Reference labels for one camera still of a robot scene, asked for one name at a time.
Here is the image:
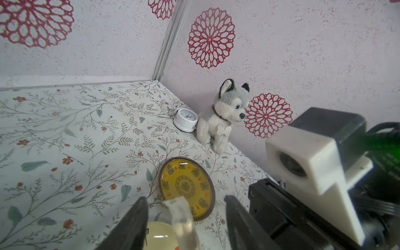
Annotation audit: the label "cream yellow plate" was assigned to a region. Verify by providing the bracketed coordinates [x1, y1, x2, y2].
[143, 221, 180, 250]

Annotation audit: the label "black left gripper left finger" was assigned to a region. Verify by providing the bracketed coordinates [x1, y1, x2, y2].
[96, 197, 149, 250]

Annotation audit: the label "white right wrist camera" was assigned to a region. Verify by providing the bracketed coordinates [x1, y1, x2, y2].
[266, 107, 373, 245]

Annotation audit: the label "small white round gauge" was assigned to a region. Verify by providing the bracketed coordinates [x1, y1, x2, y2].
[168, 107, 199, 133]

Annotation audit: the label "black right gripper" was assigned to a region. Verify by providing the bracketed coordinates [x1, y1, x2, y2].
[248, 179, 356, 250]

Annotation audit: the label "yellow patterned plate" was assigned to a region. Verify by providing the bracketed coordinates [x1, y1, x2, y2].
[158, 157, 216, 221]

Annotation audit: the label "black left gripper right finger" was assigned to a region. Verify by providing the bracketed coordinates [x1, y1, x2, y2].
[224, 195, 280, 250]

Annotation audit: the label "disposable chopsticks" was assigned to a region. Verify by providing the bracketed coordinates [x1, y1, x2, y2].
[164, 196, 201, 250]

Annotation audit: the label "husky plush toy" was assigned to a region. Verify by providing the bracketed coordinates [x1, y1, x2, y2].
[196, 79, 251, 155]

